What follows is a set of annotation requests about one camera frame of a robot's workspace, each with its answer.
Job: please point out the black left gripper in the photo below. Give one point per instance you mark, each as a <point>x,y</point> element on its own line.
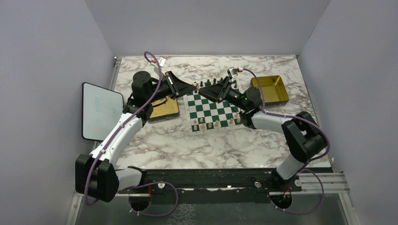
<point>176,88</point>

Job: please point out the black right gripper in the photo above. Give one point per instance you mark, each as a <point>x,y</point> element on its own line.
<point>218,92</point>

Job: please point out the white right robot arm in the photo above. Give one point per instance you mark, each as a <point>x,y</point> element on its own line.
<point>303,136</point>

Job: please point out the gold tin with white pieces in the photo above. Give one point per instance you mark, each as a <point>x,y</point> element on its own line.
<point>164,109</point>

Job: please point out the green white chess board mat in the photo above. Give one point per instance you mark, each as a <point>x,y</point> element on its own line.
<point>198,107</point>

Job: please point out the empty gold tin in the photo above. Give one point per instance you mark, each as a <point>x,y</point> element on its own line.
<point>274,90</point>

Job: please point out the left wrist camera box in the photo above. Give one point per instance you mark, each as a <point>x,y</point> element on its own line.
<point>161,61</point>

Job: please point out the small whiteboard with black frame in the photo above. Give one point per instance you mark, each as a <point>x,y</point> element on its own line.
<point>101,110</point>

